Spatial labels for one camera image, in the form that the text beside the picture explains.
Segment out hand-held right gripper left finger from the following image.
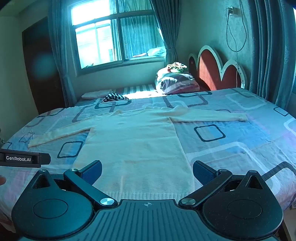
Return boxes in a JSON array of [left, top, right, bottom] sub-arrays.
[[31, 160, 118, 207]]

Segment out white pillow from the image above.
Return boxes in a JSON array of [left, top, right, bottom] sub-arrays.
[[81, 89, 116, 100]]

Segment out folded striped quilt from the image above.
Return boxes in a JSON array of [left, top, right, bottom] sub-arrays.
[[155, 67, 201, 95]]

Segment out patterned pastel bed blanket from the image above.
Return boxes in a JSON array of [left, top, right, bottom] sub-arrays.
[[0, 88, 296, 233]]

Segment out white cloth on windowsill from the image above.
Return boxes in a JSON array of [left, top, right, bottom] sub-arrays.
[[133, 47, 167, 58]]

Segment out striped bed sheet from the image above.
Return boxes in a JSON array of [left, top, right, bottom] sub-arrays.
[[75, 83, 168, 107]]

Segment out black white striped cloth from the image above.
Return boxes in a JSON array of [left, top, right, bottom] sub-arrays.
[[101, 92, 130, 103]]

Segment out dark wooden door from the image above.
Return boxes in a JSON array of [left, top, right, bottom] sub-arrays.
[[22, 16, 68, 115]]

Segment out red white scalloped headboard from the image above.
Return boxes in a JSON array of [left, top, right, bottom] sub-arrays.
[[187, 45, 248, 91]]

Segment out wide blue curtain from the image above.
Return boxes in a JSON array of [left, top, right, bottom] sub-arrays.
[[248, 0, 296, 111]]

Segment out sliding glass window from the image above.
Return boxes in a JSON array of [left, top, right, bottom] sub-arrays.
[[68, 0, 166, 70]]

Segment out dark charger cable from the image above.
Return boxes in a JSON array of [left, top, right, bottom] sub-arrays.
[[226, 0, 247, 89]]

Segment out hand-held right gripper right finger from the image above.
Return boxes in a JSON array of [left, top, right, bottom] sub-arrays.
[[178, 160, 269, 207]]

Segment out cream knit sweater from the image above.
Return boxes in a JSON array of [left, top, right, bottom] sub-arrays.
[[28, 105, 248, 203]]

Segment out tied blue curtain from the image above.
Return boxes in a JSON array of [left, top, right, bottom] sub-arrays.
[[150, 0, 179, 66]]

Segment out blue curtain beside door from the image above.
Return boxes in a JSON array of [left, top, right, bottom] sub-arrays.
[[47, 0, 77, 107]]

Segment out wall charger plug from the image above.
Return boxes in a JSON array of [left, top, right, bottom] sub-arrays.
[[228, 6, 241, 17]]

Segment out colourful floral cloth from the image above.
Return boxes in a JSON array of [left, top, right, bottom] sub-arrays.
[[165, 62, 188, 74]]

